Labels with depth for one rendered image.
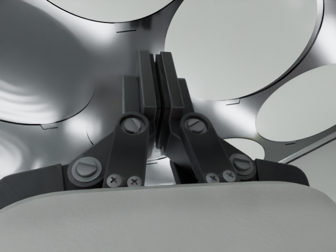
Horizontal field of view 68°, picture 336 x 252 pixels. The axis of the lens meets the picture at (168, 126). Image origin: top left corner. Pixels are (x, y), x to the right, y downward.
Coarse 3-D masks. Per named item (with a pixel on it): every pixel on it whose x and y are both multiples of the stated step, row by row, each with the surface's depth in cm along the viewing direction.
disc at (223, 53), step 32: (192, 0) 14; (224, 0) 14; (256, 0) 14; (288, 0) 15; (192, 32) 15; (224, 32) 16; (256, 32) 16; (288, 32) 16; (192, 64) 17; (224, 64) 18; (256, 64) 18; (288, 64) 19; (224, 96) 20
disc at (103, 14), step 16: (64, 0) 13; (80, 0) 13; (96, 0) 13; (112, 0) 13; (128, 0) 14; (144, 0) 14; (160, 0) 14; (96, 16) 14; (112, 16) 14; (128, 16) 14; (144, 16) 14
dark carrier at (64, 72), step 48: (0, 0) 13; (48, 0) 13; (0, 48) 15; (48, 48) 15; (96, 48) 15; (144, 48) 16; (0, 96) 17; (48, 96) 18; (96, 96) 18; (192, 96) 20; (0, 144) 21; (48, 144) 22; (288, 144) 27
